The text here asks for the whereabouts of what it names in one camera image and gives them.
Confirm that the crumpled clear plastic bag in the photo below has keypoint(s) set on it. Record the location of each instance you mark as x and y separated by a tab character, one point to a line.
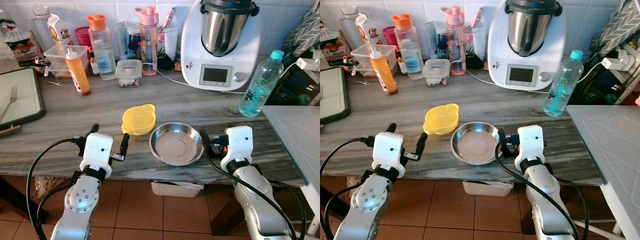
44	187

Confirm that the thin wooden stick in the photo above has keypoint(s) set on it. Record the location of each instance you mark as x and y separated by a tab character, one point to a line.
10	131

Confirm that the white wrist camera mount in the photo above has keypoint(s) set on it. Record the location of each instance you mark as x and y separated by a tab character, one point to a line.
237	142
530	142
97	150
389	150

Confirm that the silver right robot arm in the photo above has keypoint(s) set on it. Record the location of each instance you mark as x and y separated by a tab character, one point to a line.
547	200
255	200

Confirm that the black bag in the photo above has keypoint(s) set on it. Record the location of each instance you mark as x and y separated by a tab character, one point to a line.
595	87
295	87

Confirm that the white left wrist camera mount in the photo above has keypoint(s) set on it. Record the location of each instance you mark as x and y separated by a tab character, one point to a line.
389	150
97	150

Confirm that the white power adapter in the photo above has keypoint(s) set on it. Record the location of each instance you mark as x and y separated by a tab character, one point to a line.
615	63
306	63

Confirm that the pink white packet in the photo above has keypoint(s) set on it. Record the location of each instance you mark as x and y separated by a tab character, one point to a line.
475	17
167	17

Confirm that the clear bag of food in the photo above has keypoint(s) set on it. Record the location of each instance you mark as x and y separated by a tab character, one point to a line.
20	47
335	50

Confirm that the white tray dark rim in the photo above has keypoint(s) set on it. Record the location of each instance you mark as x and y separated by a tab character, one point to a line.
25	100
332	95

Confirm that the bluish clear package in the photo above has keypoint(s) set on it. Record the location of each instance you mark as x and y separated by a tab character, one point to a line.
127	40
432	40

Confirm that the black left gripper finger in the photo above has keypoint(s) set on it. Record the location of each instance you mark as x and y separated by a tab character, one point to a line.
93	130
421	144
124	144
389	129

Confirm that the small black item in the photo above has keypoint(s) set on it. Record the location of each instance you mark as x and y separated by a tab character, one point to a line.
472	61
165	61

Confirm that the white kitchen machine steel jug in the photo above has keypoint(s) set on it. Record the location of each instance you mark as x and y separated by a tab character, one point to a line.
195	50
500	50

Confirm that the red cup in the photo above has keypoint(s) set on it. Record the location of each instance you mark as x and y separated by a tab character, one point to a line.
82	37
390	36

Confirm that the pink drinking bottle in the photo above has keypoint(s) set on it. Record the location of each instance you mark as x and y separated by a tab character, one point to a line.
148	50
456	50

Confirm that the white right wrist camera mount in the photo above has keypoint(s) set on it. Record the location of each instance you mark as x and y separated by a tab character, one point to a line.
237	142
530	142

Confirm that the white plastic storage box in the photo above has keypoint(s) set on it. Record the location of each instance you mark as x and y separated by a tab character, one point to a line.
487	188
177	189

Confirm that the clear glass jar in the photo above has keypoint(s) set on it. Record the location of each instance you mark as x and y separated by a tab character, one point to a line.
347	27
40	30

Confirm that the grey patterned fabric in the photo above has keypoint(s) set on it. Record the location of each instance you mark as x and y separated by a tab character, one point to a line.
302	25
615	25

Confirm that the clear bottle orange cap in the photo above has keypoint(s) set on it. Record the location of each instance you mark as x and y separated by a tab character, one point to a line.
102	55
410	55

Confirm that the yellow plastic bowl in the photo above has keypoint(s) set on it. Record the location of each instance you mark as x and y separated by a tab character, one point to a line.
137	120
440	120

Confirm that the white folding table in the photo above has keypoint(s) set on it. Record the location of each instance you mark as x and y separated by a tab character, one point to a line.
605	135
295	135

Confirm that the steel fork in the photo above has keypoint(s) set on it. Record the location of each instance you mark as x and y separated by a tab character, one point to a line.
12	92

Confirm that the clear measuring jug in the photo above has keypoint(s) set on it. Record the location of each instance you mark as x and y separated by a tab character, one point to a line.
477	42
171	42

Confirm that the clear water bottle teal cap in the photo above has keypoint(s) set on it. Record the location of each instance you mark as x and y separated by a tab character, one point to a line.
260	85
562	85

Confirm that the orange sauce squeeze bottle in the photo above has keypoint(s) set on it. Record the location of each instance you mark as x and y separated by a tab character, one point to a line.
384	72
79	75

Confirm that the large clear plastic container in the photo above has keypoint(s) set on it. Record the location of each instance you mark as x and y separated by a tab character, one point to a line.
55	57
362	56

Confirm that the white milk carton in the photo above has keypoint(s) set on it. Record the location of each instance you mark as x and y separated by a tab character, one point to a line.
370	32
62	32

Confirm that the round steel plate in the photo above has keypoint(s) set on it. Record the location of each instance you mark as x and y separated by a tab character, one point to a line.
475	145
175	145

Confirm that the small clear lidded food container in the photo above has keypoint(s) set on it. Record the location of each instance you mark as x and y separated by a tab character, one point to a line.
128	70
435	70

